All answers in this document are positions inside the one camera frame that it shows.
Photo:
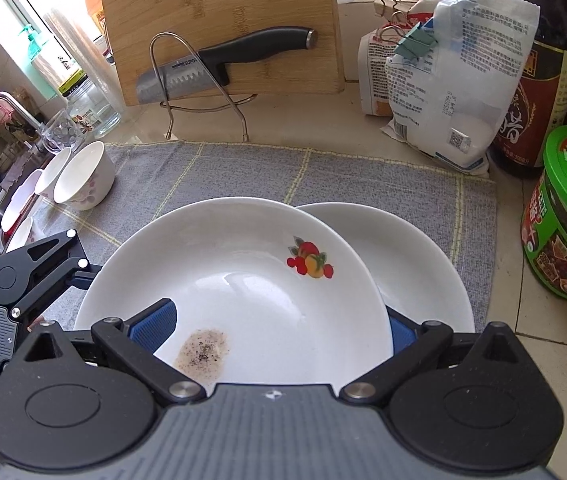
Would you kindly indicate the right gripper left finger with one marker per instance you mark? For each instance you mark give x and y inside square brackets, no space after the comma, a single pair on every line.
[118,364]

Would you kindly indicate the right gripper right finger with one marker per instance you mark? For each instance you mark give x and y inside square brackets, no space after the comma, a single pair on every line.
[432,363]

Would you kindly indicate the white plate with fruit print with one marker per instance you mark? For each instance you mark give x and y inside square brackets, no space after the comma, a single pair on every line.
[414,276]

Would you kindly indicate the white floral bowl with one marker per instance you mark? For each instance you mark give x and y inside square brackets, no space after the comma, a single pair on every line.
[18,202]
[46,183]
[87,179]

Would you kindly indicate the stained white fruit plate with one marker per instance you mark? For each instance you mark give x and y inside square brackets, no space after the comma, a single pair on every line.
[265,294]

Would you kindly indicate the grey checked dish mat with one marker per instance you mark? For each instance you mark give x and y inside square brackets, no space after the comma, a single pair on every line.
[458,212]

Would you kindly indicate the clear glass mug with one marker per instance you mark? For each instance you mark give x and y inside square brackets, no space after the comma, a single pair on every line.
[62,132]

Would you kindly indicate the large glass jar green lid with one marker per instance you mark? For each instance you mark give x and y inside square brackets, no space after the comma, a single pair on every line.
[88,106]

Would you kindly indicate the white clipped salt bag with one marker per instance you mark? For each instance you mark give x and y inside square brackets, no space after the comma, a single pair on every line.
[449,102]

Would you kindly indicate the dark soy sauce bottle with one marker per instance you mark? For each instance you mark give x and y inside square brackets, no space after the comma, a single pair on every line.
[539,105]

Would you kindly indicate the bamboo cutting board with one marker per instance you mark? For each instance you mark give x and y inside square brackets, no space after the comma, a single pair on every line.
[144,33]

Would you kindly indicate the red white clipped bag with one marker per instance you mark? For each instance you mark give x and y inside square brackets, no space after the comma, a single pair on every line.
[375,47]

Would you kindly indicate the metal wire board rack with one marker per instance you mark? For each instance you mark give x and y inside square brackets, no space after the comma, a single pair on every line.
[170,105]

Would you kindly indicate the black handled cleaver knife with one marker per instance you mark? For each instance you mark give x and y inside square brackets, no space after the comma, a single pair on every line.
[185,75]

